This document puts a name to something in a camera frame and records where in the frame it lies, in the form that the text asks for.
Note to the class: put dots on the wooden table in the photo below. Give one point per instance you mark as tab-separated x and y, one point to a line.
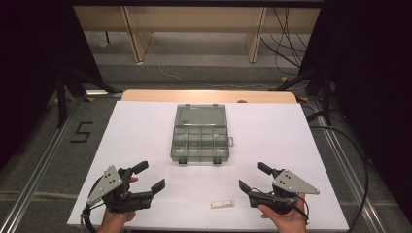
207	96

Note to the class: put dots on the person's right hand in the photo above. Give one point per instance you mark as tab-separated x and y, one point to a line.
285	223

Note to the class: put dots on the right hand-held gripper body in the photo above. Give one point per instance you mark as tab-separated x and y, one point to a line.
285	191

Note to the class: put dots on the white table sheet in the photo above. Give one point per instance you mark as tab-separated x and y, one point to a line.
136	139

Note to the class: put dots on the clear grey compartment box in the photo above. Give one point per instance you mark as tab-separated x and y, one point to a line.
200	137

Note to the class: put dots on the person's left hand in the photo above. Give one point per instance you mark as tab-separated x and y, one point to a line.
116	221

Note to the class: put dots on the black metal stand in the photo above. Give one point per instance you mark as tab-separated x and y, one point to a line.
325	97
61	97

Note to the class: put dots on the aluminium floor rail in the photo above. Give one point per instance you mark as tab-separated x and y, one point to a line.
351	181
35	176

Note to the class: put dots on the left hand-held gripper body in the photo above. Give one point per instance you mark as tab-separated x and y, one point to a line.
111	189

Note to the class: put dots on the light wooden bench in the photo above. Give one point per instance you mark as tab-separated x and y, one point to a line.
194	14

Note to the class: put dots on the black curtain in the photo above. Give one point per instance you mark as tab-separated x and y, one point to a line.
29	64
372	81

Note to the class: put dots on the small white flat stick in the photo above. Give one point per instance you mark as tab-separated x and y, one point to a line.
222	204

